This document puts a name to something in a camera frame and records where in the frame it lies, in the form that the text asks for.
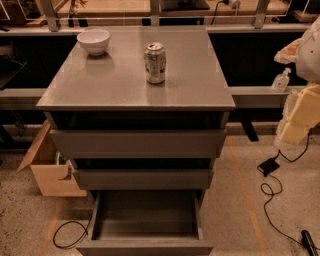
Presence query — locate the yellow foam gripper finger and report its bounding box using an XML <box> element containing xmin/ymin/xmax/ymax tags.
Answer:
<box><xmin>274</xmin><ymin>84</ymin><xmax>320</xmax><ymax>147</ymax></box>
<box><xmin>274</xmin><ymin>38</ymin><xmax>301</xmax><ymax>64</ymax></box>

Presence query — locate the silver 7up can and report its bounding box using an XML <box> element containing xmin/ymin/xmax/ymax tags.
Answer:
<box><xmin>144</xmin><ymin>42</ymin><xmax>166</xmax><ymax>84</ymax></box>

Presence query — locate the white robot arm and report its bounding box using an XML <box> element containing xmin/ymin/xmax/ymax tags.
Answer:
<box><xmin>274</xmin><ymin>17</ymin><xmax>320</xmax><ymax>149</ymax></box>

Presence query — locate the grey drawer cabinet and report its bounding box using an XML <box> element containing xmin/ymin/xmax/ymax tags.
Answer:
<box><xmin>35</xmin><ymin>25</ymin><xmax>236</xmax><ymax>201</ymax></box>

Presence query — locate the open bottom grey drawer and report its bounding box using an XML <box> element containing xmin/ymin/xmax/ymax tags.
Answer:
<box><xmin>76</xmin><ymin>190</ymin><xmax>213</xmax><ymax>256</ymax></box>

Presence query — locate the middle grey drawer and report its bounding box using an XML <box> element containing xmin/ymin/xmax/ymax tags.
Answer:
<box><xmin>73</xmin><ymin>169</ymin><xmax>213</xmax><ymax>190</ymax></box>

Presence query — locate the top grey drawer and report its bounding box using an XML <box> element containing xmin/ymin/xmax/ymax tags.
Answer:
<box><xmin>50</xmin><ymin>130</ymin><xmax>226</xmax><ymax>159</ymax></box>

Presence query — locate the grey long bench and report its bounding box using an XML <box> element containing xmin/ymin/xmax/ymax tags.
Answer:
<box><xmin>0</xmin><ymin>86</ymin><xmax>304</xmax><ymax>111</ymax></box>

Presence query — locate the black power adapter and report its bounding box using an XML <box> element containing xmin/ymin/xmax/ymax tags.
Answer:
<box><xmin>259</xmin><ymin>158</ymin><xmax>280</xmax><ymax>177</ymax></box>

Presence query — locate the black power strip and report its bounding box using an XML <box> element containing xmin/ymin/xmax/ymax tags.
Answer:
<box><xmin>301</xmin><ymin>230</ymin><xmax>319</xmax><ymax>256</ymax></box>

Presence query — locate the white ceramic bowl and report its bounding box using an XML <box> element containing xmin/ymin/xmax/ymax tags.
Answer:
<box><xmin>77</xmin><ymin>29</ymin><xmax>111</xmax><ymax>56</ymax></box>

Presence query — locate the open cardboard box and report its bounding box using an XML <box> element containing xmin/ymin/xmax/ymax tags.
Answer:
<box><xmin>17</xmin><ymin>121</ymin><xmax>87</xmax><ymax>197</ymax></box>

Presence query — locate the metal railing frame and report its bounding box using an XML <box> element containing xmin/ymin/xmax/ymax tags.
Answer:
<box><xmin>0</xmin><ymin>0</ymin><xmax>320</xmax><ymax>32</ymax></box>

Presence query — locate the black floor cable left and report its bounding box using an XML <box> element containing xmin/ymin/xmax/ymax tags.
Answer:
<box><xmin>52</xmin><ymin>219</ymin><xmax>90</xmax><ymax>250</ymax></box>

